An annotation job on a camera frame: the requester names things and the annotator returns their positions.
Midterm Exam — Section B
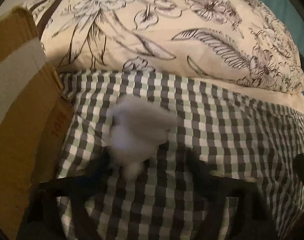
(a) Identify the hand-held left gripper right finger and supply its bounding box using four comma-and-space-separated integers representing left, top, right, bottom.
184, 152, 278, 240

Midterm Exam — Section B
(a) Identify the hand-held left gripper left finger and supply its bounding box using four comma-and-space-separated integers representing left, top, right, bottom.
17, 152, 112, 240

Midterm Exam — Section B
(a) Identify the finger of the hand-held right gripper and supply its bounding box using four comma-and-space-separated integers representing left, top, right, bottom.
292, 152, 304, 205

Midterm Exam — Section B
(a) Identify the white tissue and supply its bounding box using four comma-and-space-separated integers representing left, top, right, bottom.
106, 97, 177, 180

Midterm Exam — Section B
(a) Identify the brown cardboard box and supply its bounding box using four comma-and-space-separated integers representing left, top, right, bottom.
0, 6, 75, 240

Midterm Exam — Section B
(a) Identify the grey checkered blanket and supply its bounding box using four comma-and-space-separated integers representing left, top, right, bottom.
55, 69, 304, 240

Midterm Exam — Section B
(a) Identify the floral print duvet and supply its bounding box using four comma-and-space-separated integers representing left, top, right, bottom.
22, 0, 304, 95

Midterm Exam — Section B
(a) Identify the teal curtain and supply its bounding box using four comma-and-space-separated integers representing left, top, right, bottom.
257, 0, 304, 55

